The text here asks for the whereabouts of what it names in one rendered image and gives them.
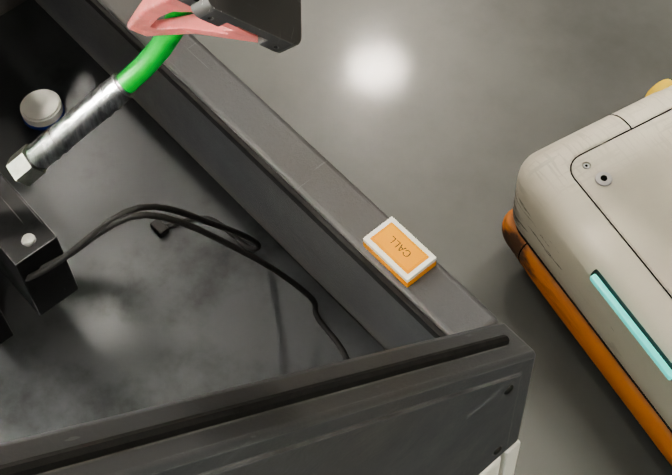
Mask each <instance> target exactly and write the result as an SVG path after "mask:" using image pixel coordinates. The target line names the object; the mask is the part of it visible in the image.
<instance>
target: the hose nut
mask: <svg viewBox="0 0 672 475"><path fill-rule="evenodd" d="M27 146H28V144H25V145H24V146H23V147H22V148H20V149H19V150H18V151H17V152H16V153H14V154H13V155H12V156H11V157H10V158H9V161H8V163H7V165H6V167H7V169H8V170H9V172H10V173H11V175H12V176H13V178H14V180H15V181H17V182H19V183H22V184H24V185H27V186H30V185H31V184H32V183H34V182H35V181H36V180H37V179H39V178H40V177H41V176H42V175H43V174H45V172H46V170H47V168H46V169H41V168H37V167H36V166H34V165H33V164H32V163H31V162H30V161H29V159H28V158H27V155H26V147H27Z"/></svg>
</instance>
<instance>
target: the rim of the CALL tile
mask: <svg viewBox="0 0 672 475"><path fill-rule="evenodd" d="M391 222H392V223H393V224H394V225H395V226H396V227H398V228H399V229H400V230H401V231H402V232H403V233H404V234H405V235H406V236H407V237H408V238H409V239H410V240H412V241H413V242H414V243H415V244H416V245H417V246H418V247H419V248H420V249H421V250H422V251H423V252H424V253H426V254H427V255H428V256H429V258H428V259H427V260H425V261H424V262H423V263H422V264H420V265H419V266H418V267H416V268H415V269H414V270H413V271H411V272H410V273H409V274H407V273H406V272H405V271H404V270H402V269H401V268H400V267H399V266H398V265H397V264H396V263H395V262H394V261H393V260H392V259H391V258H390V257H389V256H388V255H387V254H386V253H385V252H383V251H382V250H381V249H380V248H379V247H378V246H377V245H376V244H375V243H374V242H373V241H372V240H371V239H370V238H371V237H372V236H374V235H375V234H376V233H378V232H379V231H380V230H382V229H383V228H384V227H386V226H387V225H388V224H389V223H391ZM363 242H364V243H365V244H366V245H368V246H369V247H370V248H371V249H372V250H373V251H374V252H375V253H376V254H377V255H378V256H379V257H380V258H381V259H382V260H383V261H384V262H385V263H386V264H388V265H389V266H390V267H391V268H392V269H393V270H394V271H395V272H396V273H397V274H398V275H399V276H400V277H401V278H402V279H403V280H404V281H405V282H406V283H408V282H410V281H411V280H412V279H413V278H415V277H416V276H417V275H418V274H420V273H421V272H422V271H424V270H425V269H426V268H427V267H429V266H430V265H431V264H432V263H434V262H435V261H436V256H434V255H433V254H432V253H431V252H430V251H429V250H428V249H427V248H426V247H425V246H424V245H423V244H421V243H420V242H419V241H418V240H417V239H416V238H415V237H414V236H413V235H412V234H411V233H410V232H408V231H407V230H406V229H405V228H404V227H403V226H402V225H401V224H400V223H399V222H398V221H397V220H396V219H394V218H393V217H390V218H389V219H388V220H386V221H385V222H384V223H382V224H381V225H380V226H378V227H377V228H376V229H374V230H373V231H372V232H370V233H369V234H368V235H366V236H365V237H364V238H363Z"/></svg>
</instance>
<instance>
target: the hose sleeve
mask: <svg viewBox="0 0 672 475"><path fill-rule="evenodd" d="M118 74H119V73H114V74H112V75H111V76H110V77H109V78H108V79H106V80H105V81H104V82H102V83H100V84H99V85H98V87H97V88H96V89H94V90H92V91H91V92H90V93H89V95H87V96H86V97H85V98H84V99H83V100H82V101H80V102H79V103H78V104H77V105H76V106H74V107H73V108H72V109H71V110H70V111H68V112H67V113H66V114H65V115H64V116H62V117H61V118H60V119H59V120H58V121H57V122H55V123H54V124H53V125H51V126H49V127H48V128H47V129H46V131H45V132H43V133H41V134H40V135H39V136H37V138H36V139H35V140H34V141H33V142H32V143H30V144H29V145H28V146H27V147H26V155H27V158H28V159H29V161H30V162H31V163H32V164H33V165H34V166H36V167H37V168H41V169H46V168H48V167H49V166H50V165H51V164H52V163H54V162H55V161H56V160H58V159H60V158H61V157H62V156H63V154H65V153H67V152H68V151H69V150H71V148H72V147H73V146H74V145H75V144H77V143H78V142H79V141H80V140H81V139H83V138H84V137H85V136H86V135H88V134H89V133H90V132H91V131H92V130H94V129H95V128H96V127H97V126H98V125H100V124H101V123H102V122H103V121H105V120H106V119H107V118H109V117H111V116H112V115H113V114H114V112H115V111H117V110H119V109H120V108H122V107H123V105H124V104H125V103H126V102H128V101H129V100H130V99H131V98H132V97H134V95H135V91H134V92H133V93H129V92H127V91H126V90H124V89H123V88H122V86H121V85H120V84H119V82H118V80H117V75H118Z"/></svg>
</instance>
